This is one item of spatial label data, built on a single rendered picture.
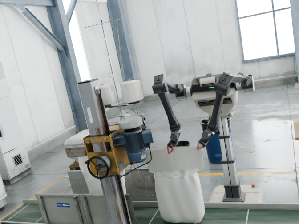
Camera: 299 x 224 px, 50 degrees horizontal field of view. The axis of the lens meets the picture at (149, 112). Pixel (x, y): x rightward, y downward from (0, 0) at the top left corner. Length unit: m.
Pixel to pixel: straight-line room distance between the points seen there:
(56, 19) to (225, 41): 5.10
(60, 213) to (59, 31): 6.02
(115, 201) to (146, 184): 0.80
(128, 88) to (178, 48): 8.51
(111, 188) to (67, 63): 6.33
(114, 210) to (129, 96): 0.91
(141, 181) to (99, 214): 0.57
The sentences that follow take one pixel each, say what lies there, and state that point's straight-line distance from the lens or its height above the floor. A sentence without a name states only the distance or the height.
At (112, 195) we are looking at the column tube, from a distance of 2.60.
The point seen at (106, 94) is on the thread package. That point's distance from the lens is 2.58.
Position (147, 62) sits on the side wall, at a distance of 11.31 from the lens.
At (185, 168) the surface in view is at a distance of 2.76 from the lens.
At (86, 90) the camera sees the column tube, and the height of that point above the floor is 1.70.
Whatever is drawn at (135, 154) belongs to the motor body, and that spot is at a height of 1.16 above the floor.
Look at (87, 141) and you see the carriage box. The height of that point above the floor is 1.31.
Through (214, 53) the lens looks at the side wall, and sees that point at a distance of 10.63.
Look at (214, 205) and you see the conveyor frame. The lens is 3.13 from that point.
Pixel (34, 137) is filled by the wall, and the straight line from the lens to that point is 7.62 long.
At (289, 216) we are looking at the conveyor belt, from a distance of 2.95.
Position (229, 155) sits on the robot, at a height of 0.75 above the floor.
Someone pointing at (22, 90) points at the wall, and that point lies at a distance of 7.52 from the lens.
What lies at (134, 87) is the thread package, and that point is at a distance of 2.44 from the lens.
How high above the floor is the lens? 1.92
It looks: 11 degrees down
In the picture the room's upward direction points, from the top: 11 degrees counter-clockwise
